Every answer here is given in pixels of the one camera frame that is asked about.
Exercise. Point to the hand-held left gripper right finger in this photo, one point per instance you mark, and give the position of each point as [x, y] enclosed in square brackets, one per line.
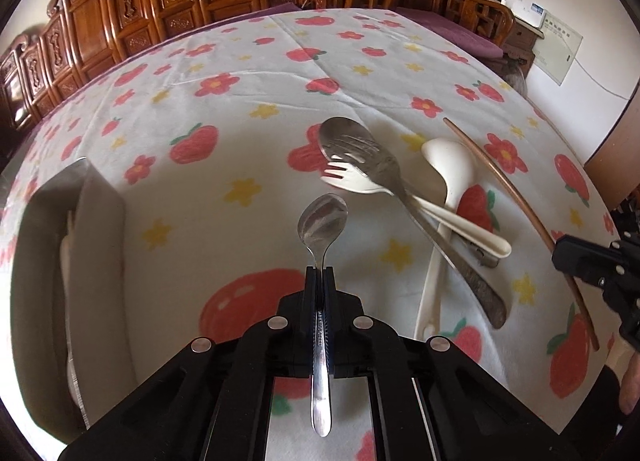
[345, 331]

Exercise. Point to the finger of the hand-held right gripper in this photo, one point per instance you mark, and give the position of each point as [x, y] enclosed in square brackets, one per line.
[580, 256]

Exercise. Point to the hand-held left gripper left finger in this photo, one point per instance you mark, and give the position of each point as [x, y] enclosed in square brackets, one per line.
[300, 331]

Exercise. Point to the brown wooden chopstick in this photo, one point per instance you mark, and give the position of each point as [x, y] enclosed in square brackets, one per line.
[500, 176]

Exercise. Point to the small metal spoon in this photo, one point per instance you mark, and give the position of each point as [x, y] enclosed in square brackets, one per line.
[322, 218]

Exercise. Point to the white plastic fork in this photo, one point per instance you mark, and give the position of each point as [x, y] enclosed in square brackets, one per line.
[360, 183]

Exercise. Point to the white plastic ladle spoon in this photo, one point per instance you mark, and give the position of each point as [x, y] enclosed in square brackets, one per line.
[450, 156]

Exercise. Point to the slotted metal spoon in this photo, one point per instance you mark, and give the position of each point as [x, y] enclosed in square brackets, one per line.
[350, 141]

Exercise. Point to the rectangular metal tin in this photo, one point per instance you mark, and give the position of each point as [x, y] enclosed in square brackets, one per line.
[45, 291]

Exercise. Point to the person's right hand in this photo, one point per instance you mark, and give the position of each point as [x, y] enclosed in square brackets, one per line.
[630, 386]

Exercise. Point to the brown wooden board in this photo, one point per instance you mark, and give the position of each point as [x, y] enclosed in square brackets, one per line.
[617, 156]

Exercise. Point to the white floor bag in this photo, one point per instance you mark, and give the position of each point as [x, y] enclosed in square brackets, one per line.
[515, 78]

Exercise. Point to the wooden side table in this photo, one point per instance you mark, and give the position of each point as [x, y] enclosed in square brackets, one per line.
[520, 41]

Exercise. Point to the strawberry flower print tablecloth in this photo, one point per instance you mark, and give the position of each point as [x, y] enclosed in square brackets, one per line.
[225, 106]

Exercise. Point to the white blue box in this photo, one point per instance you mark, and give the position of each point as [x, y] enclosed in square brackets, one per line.
[530, 13]

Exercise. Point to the purple armchair cushion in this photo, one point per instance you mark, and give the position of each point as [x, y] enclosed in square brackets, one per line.
[460, 33]

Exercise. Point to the grey wall panel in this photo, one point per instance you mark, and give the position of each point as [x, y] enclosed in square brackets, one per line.
[555, 51]

